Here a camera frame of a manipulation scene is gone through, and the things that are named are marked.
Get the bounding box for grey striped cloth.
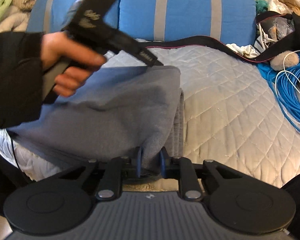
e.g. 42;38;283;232
254;36;270;55

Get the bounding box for white cloth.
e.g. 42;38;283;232
225;43;258;61

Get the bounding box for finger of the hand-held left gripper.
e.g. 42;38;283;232
115;32;164;67

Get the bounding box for black strap with red edge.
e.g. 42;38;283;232
137;14;298;64

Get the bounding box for clear plastic bag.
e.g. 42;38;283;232
261;17;294;40

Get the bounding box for person's left forearm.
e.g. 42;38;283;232
0;31;44;129

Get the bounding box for blue-grey sweatpants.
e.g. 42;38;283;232
6;65;185;178

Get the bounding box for thin black cable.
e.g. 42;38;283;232
10;136;28;178

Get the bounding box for teal yarn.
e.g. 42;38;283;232
255;0;269;14

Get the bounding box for white cable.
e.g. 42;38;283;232
275;51;300;128

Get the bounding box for blue pillow with grey stripes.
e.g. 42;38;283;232
27;0;122;45
118;0;256;43

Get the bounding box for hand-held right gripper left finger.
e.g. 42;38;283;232
57;147;143;202

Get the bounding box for blue cable coil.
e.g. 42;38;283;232
256;50;300;138

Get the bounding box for beige plush toy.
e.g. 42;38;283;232
269;52;300;71

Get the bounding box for person's left hand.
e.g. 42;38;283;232
40;31;107;98

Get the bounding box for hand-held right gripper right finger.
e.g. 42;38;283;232
159;147;243;202

